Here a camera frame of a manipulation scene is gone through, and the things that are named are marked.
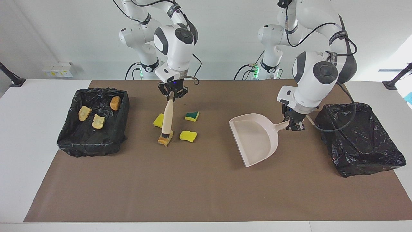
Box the orange striped bread piece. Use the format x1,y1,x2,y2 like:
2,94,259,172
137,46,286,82
157,130,174,147

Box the black camera stand base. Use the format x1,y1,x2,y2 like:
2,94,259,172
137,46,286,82
0,62,26,88
382,63,412,90

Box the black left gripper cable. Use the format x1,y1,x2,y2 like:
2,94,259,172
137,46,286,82
285,0,358,132

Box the black bag lined bin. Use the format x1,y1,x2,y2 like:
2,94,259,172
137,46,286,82
315,102,407,178
57,88,130,158

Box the yellowish bread chunk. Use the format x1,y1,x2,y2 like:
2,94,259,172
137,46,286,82
78,106,92,122

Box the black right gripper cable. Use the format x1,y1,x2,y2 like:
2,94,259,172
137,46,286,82
113,0,202,85

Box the pale bread chunk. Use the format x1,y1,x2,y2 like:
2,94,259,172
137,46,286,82
92,114,106,130

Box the beige plastic dustpan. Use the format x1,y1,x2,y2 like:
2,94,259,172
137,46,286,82
229,113,292,168

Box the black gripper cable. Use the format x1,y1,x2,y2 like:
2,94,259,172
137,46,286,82
285,0,358,132
113,0,202,85

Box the beige hand brush black bristles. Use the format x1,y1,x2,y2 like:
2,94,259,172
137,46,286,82
160,92,174,141

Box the white wall power strip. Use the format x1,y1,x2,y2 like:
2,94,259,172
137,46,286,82
42,62,75,78

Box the brown table mat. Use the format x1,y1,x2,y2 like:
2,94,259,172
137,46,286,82
23,80,412,223

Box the plain yellow sponge piece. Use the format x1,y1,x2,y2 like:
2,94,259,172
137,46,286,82
179,130,198,143

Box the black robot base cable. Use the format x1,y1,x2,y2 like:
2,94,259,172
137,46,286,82
234,64,258,80
125,62,142,80

